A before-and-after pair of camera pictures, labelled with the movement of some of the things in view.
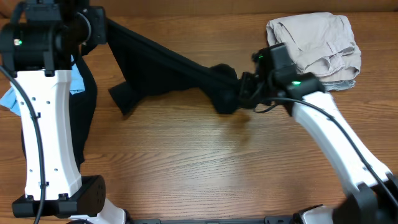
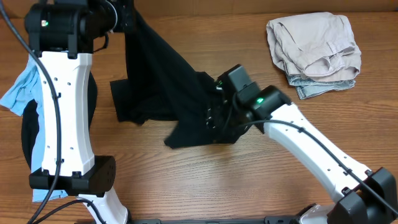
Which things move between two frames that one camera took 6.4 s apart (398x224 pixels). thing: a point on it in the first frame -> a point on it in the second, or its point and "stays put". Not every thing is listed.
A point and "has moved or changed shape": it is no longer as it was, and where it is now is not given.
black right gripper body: [245, 90] -> [216, 113]
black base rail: [268, 220] stays put
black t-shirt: [148, 69] has moved or changed shape
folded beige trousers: [321, 43] stays put
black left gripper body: [94, 30] -> [125, 15]
